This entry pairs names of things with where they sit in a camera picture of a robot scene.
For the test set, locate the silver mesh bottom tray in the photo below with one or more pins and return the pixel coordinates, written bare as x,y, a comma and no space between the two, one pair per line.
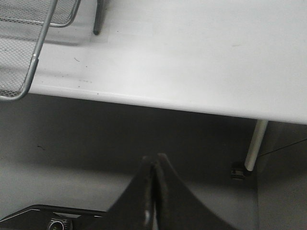
64,12

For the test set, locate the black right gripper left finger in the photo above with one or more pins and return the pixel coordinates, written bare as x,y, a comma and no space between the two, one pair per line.
134,208

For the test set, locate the black caster wheel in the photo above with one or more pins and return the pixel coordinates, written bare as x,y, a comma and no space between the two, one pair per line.
239,171

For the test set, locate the silver mesh tray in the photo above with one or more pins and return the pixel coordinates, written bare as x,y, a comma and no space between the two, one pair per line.
23,28
64,12

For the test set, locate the grey metal rack frame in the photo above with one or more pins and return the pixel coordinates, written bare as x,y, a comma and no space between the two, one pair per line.
98,21

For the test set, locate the white table leg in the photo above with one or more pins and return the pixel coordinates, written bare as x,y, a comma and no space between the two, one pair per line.
255,144

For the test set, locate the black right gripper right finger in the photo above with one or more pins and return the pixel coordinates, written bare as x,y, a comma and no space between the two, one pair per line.
177,208

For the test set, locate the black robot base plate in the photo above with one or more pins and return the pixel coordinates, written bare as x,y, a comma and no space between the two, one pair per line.
45,217

